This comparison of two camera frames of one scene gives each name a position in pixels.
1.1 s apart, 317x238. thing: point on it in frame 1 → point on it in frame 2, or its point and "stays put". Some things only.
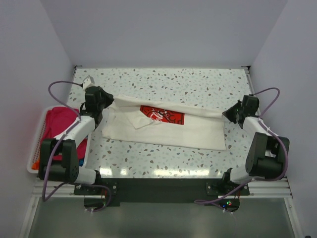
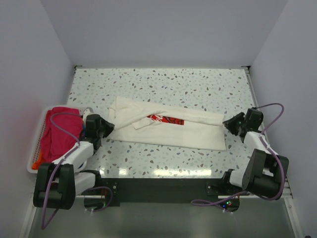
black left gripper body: x=106 y=100 → x=105 y=130
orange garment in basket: x=35 y=165 stays put
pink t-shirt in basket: x=56 y=119 stays put
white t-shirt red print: x=163 y=123 stays put
